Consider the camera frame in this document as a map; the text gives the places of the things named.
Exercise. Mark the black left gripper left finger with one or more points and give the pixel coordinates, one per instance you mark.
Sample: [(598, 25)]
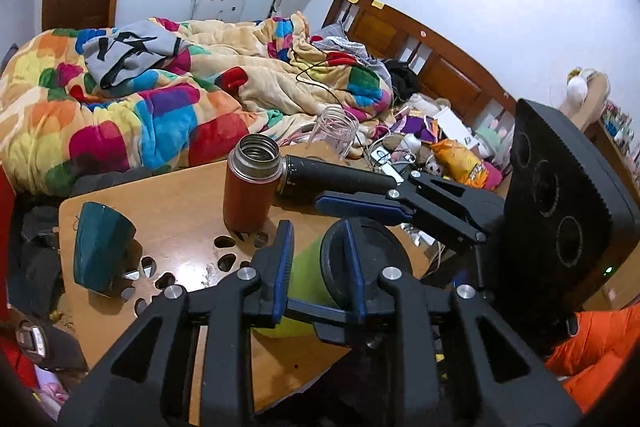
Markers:
[(188, 343)]

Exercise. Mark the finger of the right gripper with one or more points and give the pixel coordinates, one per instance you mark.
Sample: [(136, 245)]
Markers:
[(389, 213), (450, 191)]

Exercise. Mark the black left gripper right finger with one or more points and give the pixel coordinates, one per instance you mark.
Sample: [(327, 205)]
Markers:
[(440, 370)]

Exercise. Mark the green bottle with clear neck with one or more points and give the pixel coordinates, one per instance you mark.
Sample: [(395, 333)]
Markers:
[(319, 273)]

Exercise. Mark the clear plastic cup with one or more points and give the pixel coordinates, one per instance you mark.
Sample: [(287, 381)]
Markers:
[(337, 128)]

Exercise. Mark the dark teal ceramic cup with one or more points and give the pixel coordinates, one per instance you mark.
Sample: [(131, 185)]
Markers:
[(102, 237)]

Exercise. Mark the orange snack bag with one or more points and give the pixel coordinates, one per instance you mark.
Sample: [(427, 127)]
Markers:
[(461, 163)]

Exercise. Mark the pink plush toy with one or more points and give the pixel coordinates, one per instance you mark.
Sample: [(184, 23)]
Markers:
[(50, 393)]

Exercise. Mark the black thermos bottle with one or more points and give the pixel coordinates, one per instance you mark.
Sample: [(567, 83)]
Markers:
[(304, 179)]

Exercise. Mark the orange jacket sleeve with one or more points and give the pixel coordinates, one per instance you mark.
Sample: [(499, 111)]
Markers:
[(590, 360)]

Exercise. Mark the red thermos bottle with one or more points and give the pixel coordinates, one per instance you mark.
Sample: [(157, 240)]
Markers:
[(254, 169)]

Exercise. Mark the wooden bed headboard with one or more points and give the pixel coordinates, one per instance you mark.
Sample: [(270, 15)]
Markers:
[(443, 70)]

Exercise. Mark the colourful patchwork blanket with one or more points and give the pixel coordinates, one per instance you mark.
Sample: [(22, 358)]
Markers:
[(272, 77)]

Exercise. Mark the white bedside cabinet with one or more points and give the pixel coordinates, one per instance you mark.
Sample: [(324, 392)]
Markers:
[(228, 11)]

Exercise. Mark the grey and black garment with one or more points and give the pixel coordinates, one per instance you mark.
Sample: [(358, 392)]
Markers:
[(128, 51)]

